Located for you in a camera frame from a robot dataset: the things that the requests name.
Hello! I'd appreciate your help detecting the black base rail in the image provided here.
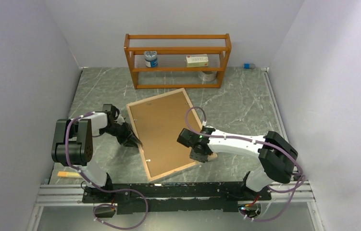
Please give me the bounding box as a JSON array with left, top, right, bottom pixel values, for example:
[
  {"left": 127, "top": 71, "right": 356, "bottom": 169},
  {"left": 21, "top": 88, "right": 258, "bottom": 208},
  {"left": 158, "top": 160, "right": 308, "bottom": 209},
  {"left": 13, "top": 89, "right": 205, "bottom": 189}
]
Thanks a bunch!
[{"left": 81, "top": 181, "right": 272, "bottom": 215}]

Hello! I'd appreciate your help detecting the blue capped bottle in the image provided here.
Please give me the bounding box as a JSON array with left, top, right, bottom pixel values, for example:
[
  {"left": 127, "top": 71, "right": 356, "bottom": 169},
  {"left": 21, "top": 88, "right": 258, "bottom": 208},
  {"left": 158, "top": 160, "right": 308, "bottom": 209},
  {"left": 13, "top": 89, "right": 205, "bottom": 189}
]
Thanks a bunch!
[{"left": 243, "top": 63, "right": 256, "bottom": 69}]

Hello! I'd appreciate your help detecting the silver tape roll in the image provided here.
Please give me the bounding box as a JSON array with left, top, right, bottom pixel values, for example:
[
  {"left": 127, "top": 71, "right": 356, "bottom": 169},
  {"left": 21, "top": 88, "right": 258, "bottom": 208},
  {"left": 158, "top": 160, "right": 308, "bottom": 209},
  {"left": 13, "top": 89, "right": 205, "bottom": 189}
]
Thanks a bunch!
[{"left": 198, "top": 71, "right": 217, "bottom": 82}]

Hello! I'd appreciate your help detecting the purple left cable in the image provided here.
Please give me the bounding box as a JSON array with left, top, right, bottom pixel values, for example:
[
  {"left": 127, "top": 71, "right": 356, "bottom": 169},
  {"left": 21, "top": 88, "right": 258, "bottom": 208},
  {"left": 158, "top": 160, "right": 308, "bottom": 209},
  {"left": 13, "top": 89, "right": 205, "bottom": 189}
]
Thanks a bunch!
[{"left": 64, "top": 111, "right": 149, "bottom": 231}]

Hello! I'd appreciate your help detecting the orange wooden shelf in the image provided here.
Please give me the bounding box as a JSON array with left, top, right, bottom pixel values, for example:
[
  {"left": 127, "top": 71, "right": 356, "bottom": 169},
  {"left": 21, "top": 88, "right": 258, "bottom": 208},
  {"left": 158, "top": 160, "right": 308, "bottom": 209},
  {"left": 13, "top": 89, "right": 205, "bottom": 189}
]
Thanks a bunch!
[{"left": 124, "top": 34, "right": 232, "bottom": 89}]

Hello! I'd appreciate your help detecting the white green box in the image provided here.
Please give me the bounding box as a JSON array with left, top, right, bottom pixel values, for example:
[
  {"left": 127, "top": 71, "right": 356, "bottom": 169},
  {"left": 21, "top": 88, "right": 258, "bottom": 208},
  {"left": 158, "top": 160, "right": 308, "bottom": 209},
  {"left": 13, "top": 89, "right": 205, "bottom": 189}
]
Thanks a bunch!
[{"left": 186, "top": 54, "right": 209, "bottom": 68}]

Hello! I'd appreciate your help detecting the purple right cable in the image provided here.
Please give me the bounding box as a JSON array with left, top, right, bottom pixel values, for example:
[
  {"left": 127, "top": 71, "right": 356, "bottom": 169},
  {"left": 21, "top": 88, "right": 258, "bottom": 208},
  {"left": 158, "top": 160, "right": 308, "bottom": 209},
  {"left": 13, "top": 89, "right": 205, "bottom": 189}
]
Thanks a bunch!
[{"left": 185, "top": 106, "right": 307, "bottom": 223}]

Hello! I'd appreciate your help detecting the wooden picture frame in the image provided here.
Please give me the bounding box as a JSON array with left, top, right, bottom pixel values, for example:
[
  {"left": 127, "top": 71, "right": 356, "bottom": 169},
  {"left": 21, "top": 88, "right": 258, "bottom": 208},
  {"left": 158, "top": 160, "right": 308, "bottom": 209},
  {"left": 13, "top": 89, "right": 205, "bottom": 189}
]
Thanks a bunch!
[{"left": 126, "top": 88, "right": 218, "bottom": 183}]

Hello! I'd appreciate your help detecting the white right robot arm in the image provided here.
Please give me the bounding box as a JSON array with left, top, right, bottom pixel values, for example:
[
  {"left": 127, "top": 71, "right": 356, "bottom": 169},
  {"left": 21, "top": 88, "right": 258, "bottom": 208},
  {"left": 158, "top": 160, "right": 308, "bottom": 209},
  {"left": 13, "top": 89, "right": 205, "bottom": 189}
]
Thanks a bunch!
[{"left": 177, "top": 126, "right": 298, "bottom": 200}]

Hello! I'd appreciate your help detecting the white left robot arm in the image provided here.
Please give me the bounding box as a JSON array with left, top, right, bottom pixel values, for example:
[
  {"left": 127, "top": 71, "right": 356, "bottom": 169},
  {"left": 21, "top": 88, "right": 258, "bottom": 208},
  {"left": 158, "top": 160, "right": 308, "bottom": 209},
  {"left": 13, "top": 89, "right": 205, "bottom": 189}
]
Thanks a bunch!
[{"left": 51, "top": 104, "right": 142, "bottom": 202}]

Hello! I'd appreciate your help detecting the blue white jar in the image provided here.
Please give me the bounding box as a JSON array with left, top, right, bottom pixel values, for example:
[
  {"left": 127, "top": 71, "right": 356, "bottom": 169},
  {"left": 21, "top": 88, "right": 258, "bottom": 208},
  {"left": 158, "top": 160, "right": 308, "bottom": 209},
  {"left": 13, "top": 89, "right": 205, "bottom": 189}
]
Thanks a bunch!
[{"left": 144, "top": 51, "right": 158, "bottom": 68}]

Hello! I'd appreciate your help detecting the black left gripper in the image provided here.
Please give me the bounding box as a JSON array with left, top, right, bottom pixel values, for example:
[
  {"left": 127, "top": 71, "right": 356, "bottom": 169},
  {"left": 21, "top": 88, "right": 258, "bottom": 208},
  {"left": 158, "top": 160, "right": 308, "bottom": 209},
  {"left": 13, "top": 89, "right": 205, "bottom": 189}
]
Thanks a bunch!
[{"left": 99, "top": 121, "right": 141, "bottom": 148}]

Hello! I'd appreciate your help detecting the purple cable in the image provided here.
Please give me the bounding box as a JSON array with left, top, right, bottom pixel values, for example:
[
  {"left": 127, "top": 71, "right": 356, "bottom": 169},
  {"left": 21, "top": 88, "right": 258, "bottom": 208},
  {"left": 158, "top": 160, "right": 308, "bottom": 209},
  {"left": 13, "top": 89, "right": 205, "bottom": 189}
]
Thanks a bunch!
[
  {"left": 185, "top": 106, "right": 307, "bottom": 223},
  {"left": 64, "top": 111, "right": 149, "bottom": 231}
]

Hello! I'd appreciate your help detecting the yellow glue stick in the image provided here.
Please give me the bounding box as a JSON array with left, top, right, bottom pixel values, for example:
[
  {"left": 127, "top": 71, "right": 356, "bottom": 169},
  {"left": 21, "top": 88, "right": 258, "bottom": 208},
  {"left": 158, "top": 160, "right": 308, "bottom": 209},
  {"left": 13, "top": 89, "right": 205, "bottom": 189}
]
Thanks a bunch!
[{"left": 57, "top": 171, "right": 81, "bottom": 178}]

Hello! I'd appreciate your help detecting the brown backing board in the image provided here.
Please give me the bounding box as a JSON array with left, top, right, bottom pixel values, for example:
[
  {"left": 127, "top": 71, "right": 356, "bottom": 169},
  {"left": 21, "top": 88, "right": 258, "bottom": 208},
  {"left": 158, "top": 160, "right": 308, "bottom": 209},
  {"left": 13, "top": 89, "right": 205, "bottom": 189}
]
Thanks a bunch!
[{"left": 129, "top": 91, "right": 206, "bottom": 178}]

